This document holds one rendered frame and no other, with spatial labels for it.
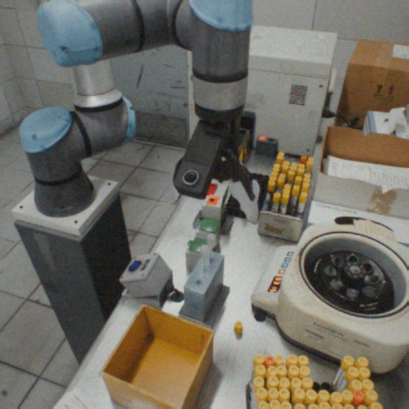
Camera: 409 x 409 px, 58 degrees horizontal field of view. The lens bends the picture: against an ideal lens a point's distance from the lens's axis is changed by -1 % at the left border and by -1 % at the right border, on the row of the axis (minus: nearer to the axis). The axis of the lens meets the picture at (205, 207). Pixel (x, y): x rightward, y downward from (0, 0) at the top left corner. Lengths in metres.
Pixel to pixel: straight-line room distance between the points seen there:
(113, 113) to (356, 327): 0.67
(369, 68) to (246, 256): 0.88
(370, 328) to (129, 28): 0.56
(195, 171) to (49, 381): 1.40
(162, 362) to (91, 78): 0.61
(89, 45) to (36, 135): 0.42
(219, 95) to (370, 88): 1.05
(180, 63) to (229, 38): 2.15
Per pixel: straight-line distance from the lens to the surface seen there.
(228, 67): 0.50
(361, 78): 1.50
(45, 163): 0.91
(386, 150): 1.13
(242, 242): 0.90
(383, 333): 0.67
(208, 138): 0.54
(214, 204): 0.88
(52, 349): 1.85
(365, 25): 2.42
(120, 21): 0.51
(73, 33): 0.49
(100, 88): 0.91
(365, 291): 0.72
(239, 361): 0.72
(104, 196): 1.02
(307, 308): 0.66
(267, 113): 1.17
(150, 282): 0.74
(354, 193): 0.92
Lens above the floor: 1.52
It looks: 41 degrees down
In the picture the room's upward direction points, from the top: straight up
